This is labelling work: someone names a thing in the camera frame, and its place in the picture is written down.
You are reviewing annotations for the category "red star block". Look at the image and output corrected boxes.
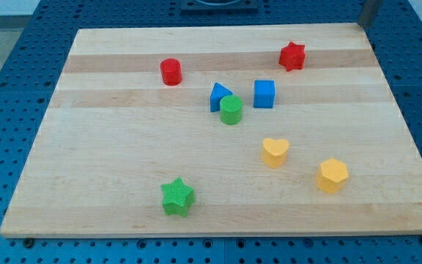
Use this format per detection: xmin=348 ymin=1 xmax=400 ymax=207
xmin=278 ymin=42 xmax=306 ymax=71

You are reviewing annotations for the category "blue cube block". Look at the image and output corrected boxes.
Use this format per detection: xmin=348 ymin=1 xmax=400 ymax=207
xmin=253 ymin=80 xmax=275 ymax=109

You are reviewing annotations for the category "green star block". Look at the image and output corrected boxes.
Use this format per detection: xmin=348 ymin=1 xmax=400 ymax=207
xmin=160 ymin=177 xmax=195 ymax=218

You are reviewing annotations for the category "green cylinder block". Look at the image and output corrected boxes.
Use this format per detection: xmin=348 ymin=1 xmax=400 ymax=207
xmin=220 ymin=95 xmax=243 ymax=125

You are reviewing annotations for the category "blue triangle block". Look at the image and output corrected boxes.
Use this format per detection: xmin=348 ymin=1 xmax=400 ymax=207
xmin=210 ymin=83 xmax=233 ymax=112

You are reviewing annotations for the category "yellow heart block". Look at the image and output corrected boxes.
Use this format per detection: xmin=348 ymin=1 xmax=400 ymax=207
xmin=261 ymin=138 xmax=290 ymax=169

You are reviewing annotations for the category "red cylinder block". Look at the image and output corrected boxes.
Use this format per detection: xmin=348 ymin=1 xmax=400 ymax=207
xmin=160 ymin=58 xmax=182 ymax=86

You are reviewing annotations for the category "wooden board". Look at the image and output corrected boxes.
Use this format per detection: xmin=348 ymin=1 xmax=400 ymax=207
xmin=0 ymin=23 xmax=422 ymax=238

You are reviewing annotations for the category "yellow hexagon block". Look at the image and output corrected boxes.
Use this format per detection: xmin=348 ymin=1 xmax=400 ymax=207
xmin=316 ymin=158 xmax=349 ymax=194

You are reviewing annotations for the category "grey metal stylus rod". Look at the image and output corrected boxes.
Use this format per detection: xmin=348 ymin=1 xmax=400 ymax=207
xmin=357 ymin=0 xmax=383 ymax=29

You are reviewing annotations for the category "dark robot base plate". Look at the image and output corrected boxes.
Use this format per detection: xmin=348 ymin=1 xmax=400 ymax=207
xmin=177 ymin=0 xmax=259 ymax=12

